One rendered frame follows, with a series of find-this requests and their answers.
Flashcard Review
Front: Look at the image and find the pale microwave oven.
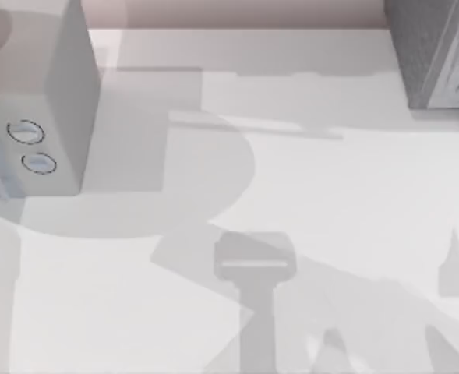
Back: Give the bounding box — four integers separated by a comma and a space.
0, 0, 102, 200

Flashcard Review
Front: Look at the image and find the round microwave knob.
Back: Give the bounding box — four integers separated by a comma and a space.
20, 152, 58, 175
6, 119, 46, 146

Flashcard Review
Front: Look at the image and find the grey cabinet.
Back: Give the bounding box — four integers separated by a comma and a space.
383, 0, 459, 111

